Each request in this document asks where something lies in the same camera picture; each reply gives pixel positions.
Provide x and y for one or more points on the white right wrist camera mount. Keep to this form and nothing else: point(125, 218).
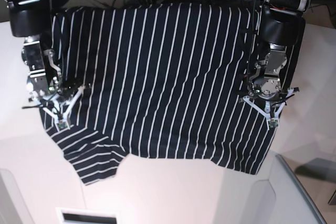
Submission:
point(61, 119)

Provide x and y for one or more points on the white panel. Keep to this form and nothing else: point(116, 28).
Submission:
point(274, 195)
point(13, 206)

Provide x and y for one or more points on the white slotted tray front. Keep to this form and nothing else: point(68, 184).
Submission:
point(84, 216)

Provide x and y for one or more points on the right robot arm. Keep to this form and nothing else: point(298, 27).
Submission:
point(32, 20)

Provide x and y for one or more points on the white panel left front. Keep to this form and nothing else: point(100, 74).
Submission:
point(13, 206)

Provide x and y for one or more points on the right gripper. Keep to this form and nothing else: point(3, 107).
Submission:
point(63, 97)

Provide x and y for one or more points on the navy white striped t-shirt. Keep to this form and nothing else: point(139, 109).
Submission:
point(160, 82)

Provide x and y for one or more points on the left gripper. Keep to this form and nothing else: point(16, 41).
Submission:
point(275, 102)

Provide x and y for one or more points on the white panel right front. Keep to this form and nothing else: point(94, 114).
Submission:
point(274, 195)

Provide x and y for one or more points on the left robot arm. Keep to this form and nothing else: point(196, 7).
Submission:
point(278, 28)

